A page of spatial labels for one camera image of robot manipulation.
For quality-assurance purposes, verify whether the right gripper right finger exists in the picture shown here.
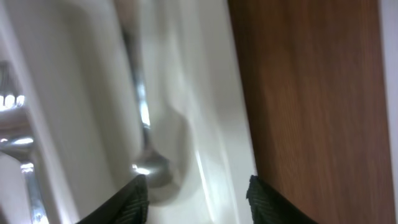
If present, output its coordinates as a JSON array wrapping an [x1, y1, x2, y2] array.
[[246, 175, 317, 224]]

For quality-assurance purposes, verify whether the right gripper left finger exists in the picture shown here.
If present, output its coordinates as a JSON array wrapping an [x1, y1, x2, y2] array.
[[78, 174, 149, 224]]

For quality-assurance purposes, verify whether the large steel spoon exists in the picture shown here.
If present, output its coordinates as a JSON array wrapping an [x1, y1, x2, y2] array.
[[122, 30, 174, 188]]

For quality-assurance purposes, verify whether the steel fork with wide tines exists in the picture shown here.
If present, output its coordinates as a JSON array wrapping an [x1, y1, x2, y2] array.
[[1, 60, 49, 223]]

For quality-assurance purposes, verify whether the white plastic cutlery tray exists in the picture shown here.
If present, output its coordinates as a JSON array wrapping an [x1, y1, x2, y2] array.
[[1, 1, 255, 223]]

